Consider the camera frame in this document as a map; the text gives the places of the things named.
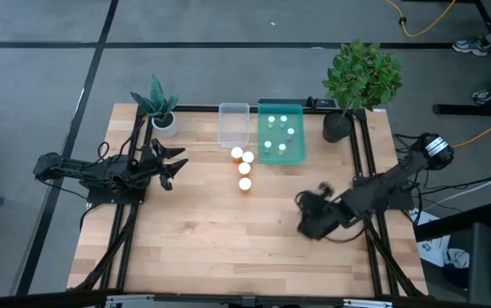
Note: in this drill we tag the black desk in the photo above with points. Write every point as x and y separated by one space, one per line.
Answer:
485 256

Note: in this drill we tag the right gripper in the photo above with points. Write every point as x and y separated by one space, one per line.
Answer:
322 222

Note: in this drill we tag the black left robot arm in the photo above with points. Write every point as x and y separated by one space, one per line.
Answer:
78 169

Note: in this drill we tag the green snake plant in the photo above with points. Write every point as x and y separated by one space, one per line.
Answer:
155 100

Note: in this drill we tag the black aluminium rig frame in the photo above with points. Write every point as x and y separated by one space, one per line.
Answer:
198 108

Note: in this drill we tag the black power box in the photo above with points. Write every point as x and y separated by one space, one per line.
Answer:
324 102

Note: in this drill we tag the clear bottle yellow pills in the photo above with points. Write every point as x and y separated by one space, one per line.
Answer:
271 121
281 149

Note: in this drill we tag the person's shoe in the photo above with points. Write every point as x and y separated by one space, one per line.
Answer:
489 94
470 45

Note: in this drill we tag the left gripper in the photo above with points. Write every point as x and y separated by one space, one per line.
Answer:
153 164

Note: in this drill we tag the orange pill bottle white cap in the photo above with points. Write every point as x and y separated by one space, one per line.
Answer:
237 153
245 184
244 168
248 157

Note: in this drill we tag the black plant pot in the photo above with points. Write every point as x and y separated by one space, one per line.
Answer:
337 126

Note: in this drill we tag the white crumpled cloth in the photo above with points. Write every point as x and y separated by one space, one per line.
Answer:
457 258

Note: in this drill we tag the clear bottle pink pills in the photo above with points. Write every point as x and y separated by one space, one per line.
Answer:
290 134

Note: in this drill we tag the white plant pot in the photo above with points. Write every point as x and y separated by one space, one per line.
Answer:
165 127

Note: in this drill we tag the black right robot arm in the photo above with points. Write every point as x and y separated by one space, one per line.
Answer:
382 188

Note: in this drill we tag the leafy green tree plant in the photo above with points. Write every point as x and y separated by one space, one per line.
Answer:
363 75

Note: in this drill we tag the silver metal bracket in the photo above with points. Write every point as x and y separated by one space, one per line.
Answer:
130 301
367 303

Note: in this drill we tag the clear bottle teal pills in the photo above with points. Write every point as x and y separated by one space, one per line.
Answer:
283 121
267 147

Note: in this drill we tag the white printed paper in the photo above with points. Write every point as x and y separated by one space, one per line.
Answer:
431 239

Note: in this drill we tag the clear plastic bin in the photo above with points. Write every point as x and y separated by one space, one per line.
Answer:
233 126

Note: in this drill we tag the teal plastic bin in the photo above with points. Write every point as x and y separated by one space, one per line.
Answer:
277 134

